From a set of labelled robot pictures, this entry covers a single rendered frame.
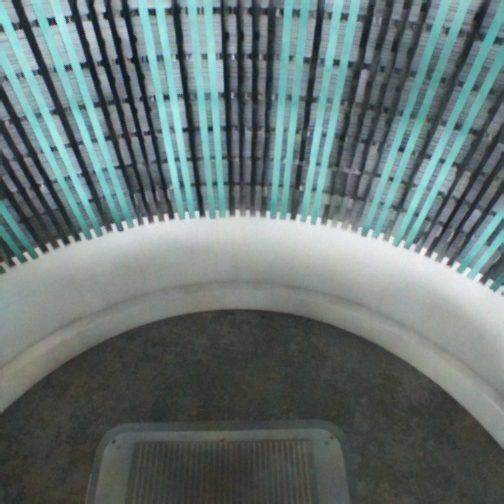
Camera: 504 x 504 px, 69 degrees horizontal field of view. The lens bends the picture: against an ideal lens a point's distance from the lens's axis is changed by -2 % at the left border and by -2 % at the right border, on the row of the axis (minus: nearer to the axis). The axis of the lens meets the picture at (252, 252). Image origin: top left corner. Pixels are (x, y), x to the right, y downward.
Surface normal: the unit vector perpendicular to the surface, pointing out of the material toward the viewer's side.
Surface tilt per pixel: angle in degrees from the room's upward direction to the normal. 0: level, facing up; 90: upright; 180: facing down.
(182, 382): 0
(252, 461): 0
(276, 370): 0
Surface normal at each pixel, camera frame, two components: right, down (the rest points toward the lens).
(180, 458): 0.01, -0.63
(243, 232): -0.03, 0.78
